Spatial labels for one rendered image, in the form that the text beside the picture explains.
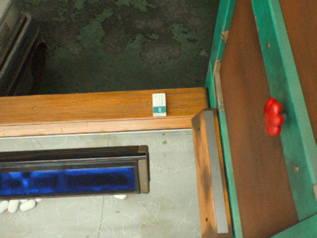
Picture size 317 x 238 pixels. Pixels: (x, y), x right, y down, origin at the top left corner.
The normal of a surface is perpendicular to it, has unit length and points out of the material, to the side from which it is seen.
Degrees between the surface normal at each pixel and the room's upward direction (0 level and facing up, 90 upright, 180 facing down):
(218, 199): 0
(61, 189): 58
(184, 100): 0
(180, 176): 0
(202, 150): 67
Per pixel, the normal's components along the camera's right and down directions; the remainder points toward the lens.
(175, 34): -0.03, -0.44
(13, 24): 0.97, 0.19
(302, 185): -1.00, 0.07
